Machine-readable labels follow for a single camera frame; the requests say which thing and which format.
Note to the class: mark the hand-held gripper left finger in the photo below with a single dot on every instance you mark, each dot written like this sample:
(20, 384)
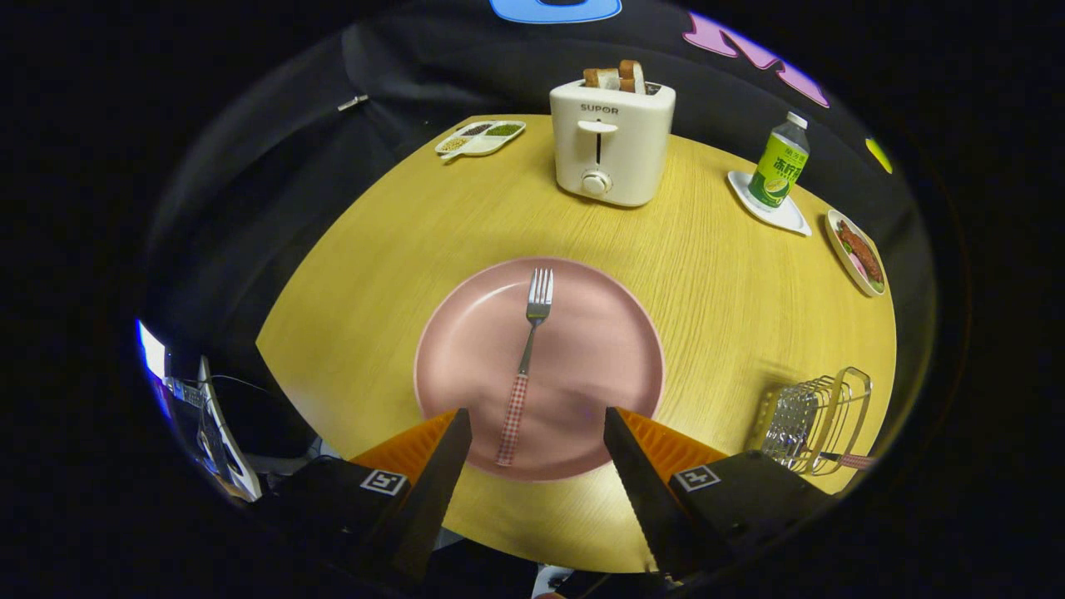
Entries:
(433, 499)

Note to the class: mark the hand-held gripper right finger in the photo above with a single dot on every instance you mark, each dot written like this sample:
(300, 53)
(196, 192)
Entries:
(645, 499)

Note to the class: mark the pink plate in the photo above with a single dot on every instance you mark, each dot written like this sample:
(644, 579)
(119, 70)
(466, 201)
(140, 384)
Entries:
(599, 358)

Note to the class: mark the white coaster tray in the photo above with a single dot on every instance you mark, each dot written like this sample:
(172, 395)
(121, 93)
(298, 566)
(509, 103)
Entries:
(786, 220)

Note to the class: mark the white plate of food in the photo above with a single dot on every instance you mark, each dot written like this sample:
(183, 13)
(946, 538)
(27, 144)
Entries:
(857, 254)

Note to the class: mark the white toaster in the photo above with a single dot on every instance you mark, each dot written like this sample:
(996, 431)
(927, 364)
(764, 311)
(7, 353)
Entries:
(632, 150)

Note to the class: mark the green label drink bottle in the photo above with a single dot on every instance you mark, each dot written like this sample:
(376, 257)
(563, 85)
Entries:
(778, 166)

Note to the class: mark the white divided condiment dish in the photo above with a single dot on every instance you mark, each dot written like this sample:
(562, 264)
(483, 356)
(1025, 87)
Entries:
(478, 140)

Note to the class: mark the toasted bread slice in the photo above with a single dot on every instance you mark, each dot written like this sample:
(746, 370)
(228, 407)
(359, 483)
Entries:
(601, 79)
(632, 76)

